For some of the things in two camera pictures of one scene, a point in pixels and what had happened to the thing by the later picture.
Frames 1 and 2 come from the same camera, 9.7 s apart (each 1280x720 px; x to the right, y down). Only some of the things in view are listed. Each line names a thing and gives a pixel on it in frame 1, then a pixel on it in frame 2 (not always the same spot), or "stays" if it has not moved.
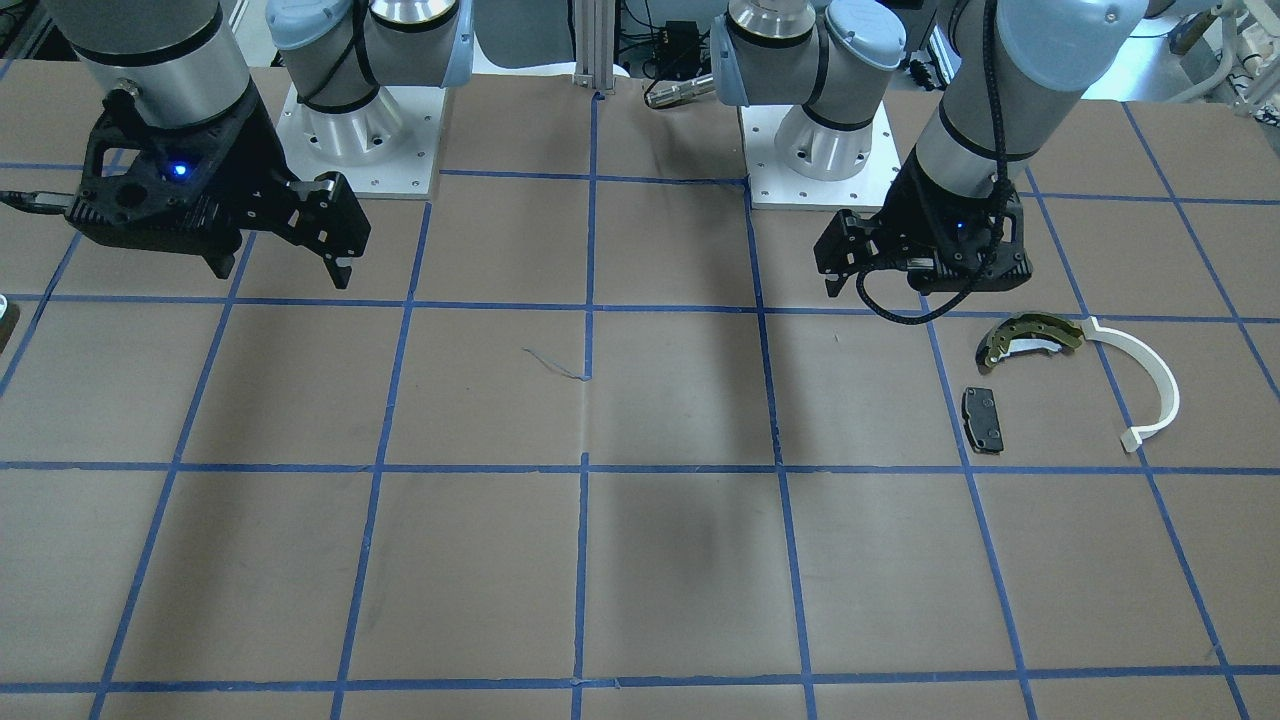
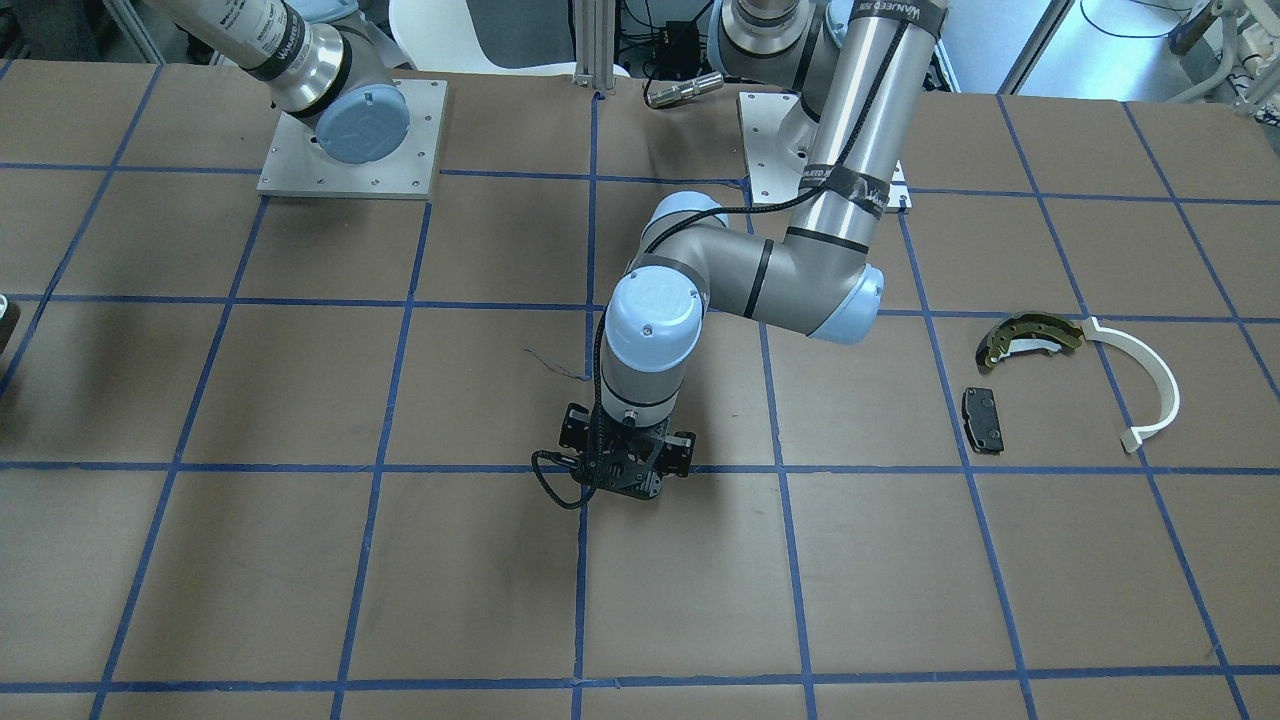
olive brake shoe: (1026, 333) stays
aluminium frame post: (595, 45) stays
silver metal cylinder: (681, 92) stays
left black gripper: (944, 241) -> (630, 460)
